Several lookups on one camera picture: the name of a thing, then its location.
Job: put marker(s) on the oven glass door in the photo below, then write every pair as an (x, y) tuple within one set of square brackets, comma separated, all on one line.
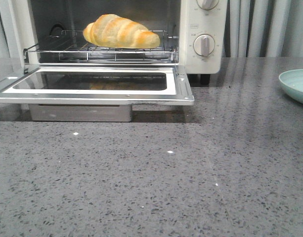
[(84, 92)]

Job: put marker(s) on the golden croissant bread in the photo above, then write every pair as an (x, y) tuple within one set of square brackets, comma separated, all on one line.
[(111, 30)]

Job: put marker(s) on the lower beige oven knob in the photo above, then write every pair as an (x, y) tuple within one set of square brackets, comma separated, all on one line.
[(204, 45)]

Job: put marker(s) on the beige oven knob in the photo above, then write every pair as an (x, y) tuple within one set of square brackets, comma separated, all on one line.
[(204, 45), (207, 4)]

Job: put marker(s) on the white Toshiba toaster oven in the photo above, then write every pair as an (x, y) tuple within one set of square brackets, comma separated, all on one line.
[(44, 31)]

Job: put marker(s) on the upper beige oven knob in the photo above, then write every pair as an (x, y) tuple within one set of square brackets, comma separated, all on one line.
[(207, 4)]

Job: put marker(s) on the grey curtain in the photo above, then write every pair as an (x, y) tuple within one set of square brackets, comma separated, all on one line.
[(265, 28)]

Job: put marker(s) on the light green plate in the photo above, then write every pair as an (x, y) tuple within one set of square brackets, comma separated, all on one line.
[(292, 84)]

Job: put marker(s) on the wire oven rack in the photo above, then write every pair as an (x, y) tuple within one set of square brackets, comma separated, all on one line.
[(69, 46)]

